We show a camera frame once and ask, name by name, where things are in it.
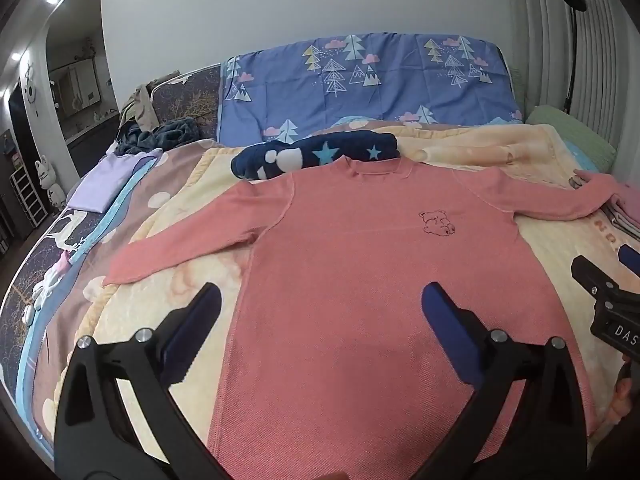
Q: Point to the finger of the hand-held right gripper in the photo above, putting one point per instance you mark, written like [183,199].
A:
[630,259]
[592,272]

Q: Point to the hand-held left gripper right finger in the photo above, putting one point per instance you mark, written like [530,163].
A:
[450,330]

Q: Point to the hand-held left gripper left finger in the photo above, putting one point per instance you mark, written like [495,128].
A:
[195,330]

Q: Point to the pink sweater with bear print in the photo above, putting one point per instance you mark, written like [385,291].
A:
[340,285]

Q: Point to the folded grey garment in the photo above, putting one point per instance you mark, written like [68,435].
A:
[625,219]

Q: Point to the cream printed plush blanket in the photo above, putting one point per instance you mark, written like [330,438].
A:
[550,260]

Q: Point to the folded pink garment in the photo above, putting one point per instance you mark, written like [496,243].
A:
[631,195]

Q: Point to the green pillow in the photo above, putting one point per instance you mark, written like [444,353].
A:
[575,135]

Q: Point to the lilac cloth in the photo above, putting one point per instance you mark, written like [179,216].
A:
[105,185]

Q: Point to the dark bed sheet white print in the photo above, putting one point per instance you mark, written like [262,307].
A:
[30,280]

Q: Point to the white pleated curtain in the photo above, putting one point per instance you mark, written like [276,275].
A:
[610,85]

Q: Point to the dark grey cloth pile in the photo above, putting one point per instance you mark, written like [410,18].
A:
[170,132]

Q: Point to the white cat figurine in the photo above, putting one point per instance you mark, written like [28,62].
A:
[50,185]

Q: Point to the small shelf unit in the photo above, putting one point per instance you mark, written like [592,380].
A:
[27,200]

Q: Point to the navy star print cloth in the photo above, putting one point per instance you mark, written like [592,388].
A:
[325,150]

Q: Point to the dark floral headboard cover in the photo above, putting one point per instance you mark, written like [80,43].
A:
[190,105]

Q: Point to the beige garment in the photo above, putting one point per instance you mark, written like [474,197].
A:
[145,110]

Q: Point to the blue tree-print pillow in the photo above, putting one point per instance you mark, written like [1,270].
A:
[375,95]

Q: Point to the white cartoon wall sticker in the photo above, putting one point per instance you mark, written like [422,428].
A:
[30,90]

